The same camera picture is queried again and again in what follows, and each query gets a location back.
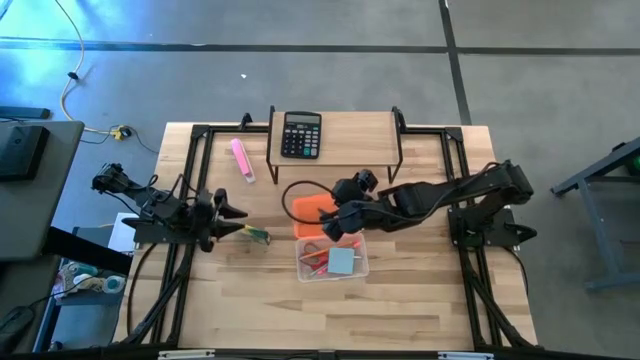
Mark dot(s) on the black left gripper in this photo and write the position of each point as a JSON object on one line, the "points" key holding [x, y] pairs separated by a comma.
{"points": [[207, 225]]}

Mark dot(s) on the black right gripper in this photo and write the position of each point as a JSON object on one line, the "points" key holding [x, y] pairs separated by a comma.
{"points": [[360, 215]]}

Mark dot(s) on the clear pencil box orange lid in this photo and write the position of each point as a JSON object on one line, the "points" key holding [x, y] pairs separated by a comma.
{"points": [[307, 210]]}

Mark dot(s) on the blue sticky note pad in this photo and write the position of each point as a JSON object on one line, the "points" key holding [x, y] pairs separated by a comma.
{"points": [[341, 261]]}

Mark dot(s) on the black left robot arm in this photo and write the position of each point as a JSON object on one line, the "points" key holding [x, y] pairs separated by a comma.
{"points": [[155, 205]]}

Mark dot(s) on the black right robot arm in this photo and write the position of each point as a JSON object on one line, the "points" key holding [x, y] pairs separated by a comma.
{"points": [[450, 192]]}

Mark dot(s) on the pink and white marker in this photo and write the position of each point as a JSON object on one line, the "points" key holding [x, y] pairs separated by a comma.
{"points": [[242, 159]]}

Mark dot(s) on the wooden riser shelf black legs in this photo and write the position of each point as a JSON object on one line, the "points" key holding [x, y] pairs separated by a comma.
{"points": [[360, 140]]}

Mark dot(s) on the black desk calculator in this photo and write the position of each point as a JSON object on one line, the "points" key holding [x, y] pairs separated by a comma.
{"points": [[301, 137]]}

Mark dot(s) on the white paper sheet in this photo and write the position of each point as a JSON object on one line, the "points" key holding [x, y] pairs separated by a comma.
{"points": [[122, 235]]}

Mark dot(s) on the clear tape roll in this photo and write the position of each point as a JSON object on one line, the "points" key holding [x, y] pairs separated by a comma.
{"points": [[114, 284]]}

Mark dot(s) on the yellow black plug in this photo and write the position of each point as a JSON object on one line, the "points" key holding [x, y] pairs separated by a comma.
{"points": [[121, 133]]}

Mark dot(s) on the black angled panel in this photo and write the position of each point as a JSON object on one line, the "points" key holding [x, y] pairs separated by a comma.
{"points": [[85, 250]]}

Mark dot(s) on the blue grey utility cart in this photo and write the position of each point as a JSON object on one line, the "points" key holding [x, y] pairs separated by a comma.
{"points": [[85, 320]]}

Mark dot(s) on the grey side desk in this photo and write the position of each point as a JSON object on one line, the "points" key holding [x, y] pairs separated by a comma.
{"points": [[50, 200]]}

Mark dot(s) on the black flat device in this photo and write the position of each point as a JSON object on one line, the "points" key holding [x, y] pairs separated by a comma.
{"points": [[20, 152]]}

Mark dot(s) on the black computer mouse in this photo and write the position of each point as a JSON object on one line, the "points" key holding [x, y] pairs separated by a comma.
{"points": [[15, 325]]}

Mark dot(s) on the blue grey metal table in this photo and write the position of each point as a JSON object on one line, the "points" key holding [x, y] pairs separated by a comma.
{"points": [[595, 175]]}

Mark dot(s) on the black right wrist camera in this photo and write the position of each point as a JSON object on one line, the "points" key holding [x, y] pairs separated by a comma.
{"points": [[355, 187]]}

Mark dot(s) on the black aluminium table frame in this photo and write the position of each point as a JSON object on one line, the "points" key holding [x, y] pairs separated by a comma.
{"points": [[230, 129]]}

